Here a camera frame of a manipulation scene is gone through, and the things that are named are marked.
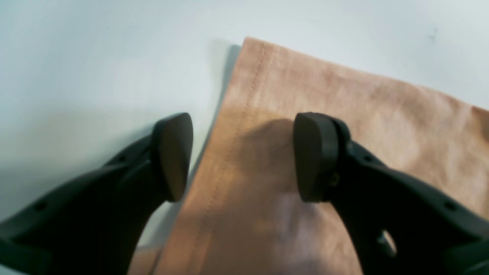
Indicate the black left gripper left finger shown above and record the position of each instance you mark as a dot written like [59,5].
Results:
[91,225]

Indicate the peach pink T-shirt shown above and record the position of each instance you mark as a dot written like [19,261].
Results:
[243,214]

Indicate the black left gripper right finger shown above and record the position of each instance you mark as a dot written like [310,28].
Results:
[398,225]

